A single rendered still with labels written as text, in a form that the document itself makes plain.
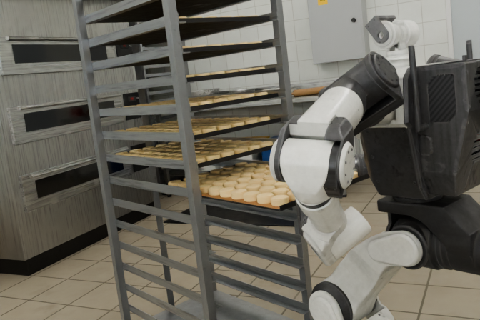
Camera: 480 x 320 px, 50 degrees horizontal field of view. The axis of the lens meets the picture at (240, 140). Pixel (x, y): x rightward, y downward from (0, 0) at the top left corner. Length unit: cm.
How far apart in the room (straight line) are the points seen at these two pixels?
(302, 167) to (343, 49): 406
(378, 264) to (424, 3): 382
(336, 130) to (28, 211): 292
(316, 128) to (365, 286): 68
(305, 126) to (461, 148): 39
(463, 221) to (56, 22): 322
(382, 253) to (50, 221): 277
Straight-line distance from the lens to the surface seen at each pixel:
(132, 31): 180
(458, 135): 115
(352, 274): 148
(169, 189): 174
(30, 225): 364
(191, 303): 242
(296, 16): 524
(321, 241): 101
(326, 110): 90
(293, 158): 86
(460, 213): 127
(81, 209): 396
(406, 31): 131
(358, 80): 106
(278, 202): 139
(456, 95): 114
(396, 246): 131
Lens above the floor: 113
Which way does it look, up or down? 7 degrees down
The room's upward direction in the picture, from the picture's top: 7 degrees counter-clockwise
